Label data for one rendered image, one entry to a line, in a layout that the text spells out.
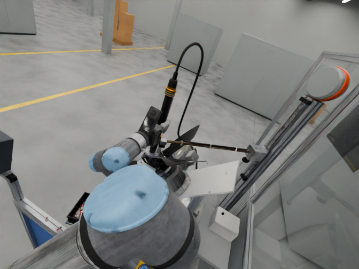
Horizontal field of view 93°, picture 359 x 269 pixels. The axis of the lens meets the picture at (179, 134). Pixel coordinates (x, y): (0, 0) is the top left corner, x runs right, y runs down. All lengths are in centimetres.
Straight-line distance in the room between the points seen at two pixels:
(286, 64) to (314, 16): 709
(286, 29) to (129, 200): 1285
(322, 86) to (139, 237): 98
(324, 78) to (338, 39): 1238
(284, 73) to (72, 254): 625
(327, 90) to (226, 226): 92
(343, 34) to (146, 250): 1342
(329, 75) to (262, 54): 519
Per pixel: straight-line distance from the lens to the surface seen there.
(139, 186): 26
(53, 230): 120
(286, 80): 636
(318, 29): 1319
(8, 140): 111
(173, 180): 102
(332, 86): 104
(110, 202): 27
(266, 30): 1288
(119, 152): 56
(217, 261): 127
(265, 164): 121
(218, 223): 125
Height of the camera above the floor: 193
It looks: 34 degrees down
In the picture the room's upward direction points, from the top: 22 degrees clockwise
